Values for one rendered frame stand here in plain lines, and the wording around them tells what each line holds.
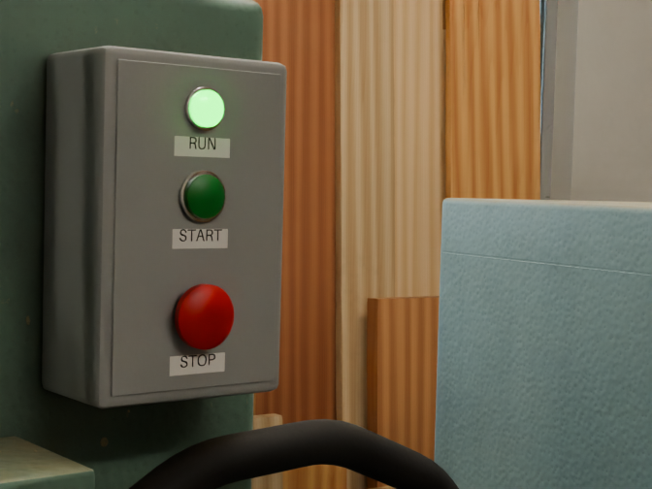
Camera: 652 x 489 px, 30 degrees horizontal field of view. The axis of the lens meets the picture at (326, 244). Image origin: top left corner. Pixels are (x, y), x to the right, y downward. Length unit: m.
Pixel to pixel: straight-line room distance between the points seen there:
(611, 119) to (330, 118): 0.80
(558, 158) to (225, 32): 2.13
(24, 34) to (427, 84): 1.80
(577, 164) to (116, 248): 2.23
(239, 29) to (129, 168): 0.14
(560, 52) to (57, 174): 2.25
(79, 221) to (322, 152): 1.66
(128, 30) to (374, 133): 1.64
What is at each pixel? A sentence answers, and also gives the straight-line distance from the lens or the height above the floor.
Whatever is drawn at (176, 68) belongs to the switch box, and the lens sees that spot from 0.56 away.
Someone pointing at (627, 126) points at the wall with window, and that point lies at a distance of 2.82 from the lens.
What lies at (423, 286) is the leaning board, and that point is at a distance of 2.32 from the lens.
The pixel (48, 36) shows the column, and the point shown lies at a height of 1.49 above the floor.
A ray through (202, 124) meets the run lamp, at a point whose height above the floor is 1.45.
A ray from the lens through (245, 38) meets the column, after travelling 0.65.
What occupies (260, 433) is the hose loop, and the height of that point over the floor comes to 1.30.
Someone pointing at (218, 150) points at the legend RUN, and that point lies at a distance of 0.57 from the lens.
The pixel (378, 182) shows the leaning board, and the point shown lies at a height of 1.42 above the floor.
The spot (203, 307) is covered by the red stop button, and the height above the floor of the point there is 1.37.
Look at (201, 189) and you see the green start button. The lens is 0.55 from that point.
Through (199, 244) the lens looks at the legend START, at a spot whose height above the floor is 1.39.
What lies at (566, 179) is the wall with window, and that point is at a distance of 2.72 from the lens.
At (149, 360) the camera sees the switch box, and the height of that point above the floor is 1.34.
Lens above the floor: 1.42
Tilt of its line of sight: 3 degrees down
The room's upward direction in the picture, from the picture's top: 2 degrees clockwise
